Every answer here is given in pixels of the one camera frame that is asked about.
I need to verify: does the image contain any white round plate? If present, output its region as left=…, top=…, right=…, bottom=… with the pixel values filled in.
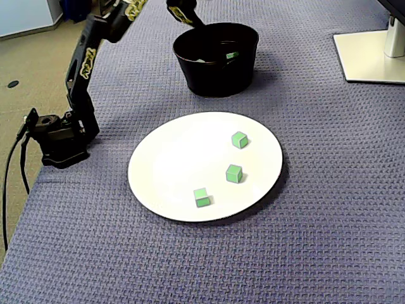
left=127, top=111, right=284, bottom=222

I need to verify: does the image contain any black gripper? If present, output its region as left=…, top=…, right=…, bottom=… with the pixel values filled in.
left=166, top=0, right=206, bottom=29

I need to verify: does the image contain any black metal pot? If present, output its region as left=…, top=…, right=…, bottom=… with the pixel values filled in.
left=172, top=22, right=259, bottom=98

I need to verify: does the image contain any blue container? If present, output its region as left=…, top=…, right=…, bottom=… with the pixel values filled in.
left=59, top=0, right=92, bottom=22

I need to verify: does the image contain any black cable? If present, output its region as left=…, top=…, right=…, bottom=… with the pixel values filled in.
left=2, top=137, right=23, bottom=251
left=19, top=139, right=32, bottom=194

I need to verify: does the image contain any silver monitor stand column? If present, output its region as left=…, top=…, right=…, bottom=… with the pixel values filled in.
left=384, top=14, right=405, bottom=58

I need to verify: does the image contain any silver monitor stand base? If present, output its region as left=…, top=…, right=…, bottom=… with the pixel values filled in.
left=332, top=30, right=405, bottom=85

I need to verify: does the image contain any blue waffle cloth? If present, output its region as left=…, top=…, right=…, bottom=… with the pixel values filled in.
left=0, top=0, right=405, bottom=304

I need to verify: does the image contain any black monitor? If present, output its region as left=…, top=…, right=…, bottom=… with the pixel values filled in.
left=376, top=0, right=405, bottom=20

